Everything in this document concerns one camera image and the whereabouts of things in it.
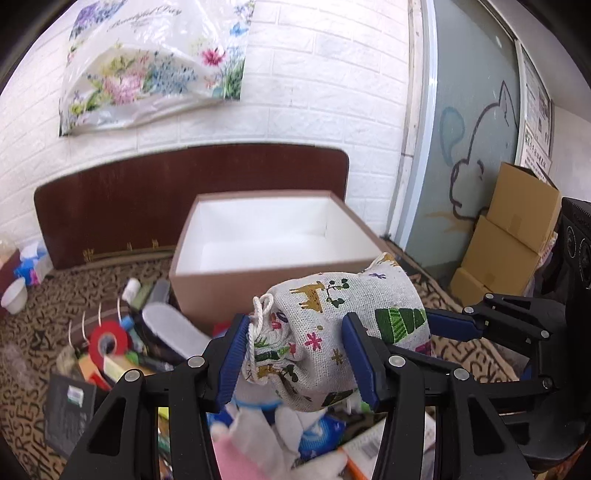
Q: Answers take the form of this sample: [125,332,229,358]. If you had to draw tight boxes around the patterned linen drawstring pouch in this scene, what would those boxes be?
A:
[242,252,432,412]

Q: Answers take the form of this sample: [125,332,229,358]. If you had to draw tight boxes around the black product box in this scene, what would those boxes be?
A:
[44,374,97,458]

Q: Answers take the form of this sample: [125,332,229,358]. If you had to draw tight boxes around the red tape roll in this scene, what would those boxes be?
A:
[89,321,130,370]

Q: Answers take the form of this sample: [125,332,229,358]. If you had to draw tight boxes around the orange book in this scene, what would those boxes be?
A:
[341,413,436,479]

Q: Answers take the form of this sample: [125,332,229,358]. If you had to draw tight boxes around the white shoe insole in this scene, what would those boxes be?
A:
[142,302,211,360]

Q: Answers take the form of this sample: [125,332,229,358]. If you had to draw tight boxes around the pink white work glove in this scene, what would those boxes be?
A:
[211,409,348,480]

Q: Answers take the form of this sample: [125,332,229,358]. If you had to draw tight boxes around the leopard letter pattern bedspread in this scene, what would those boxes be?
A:
[1,255,519,479]

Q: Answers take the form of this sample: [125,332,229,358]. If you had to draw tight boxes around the blue candy pack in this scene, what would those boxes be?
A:
[298,415,346,461]

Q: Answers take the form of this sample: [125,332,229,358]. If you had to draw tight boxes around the white small bottle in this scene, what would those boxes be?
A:
[121,277,141,304]

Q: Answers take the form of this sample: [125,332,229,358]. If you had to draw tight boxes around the tan cardboard boxes stack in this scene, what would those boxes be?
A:
[450,163,561,306]

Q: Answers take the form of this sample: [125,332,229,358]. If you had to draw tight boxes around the brown cardboard storage box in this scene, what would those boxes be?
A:
[169,190,387,332]

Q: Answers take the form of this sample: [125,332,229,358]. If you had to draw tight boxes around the dark brown wooden headboard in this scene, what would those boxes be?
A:
[34,143,349,270]

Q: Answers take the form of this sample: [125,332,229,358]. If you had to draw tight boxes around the black speaker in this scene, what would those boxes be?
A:
[557,197,591,305]

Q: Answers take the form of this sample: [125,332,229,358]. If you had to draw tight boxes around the floral plastic bag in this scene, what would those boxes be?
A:
[59,1,256,136]

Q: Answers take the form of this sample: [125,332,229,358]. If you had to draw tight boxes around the wall poster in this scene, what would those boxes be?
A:
[516,41,553,181]

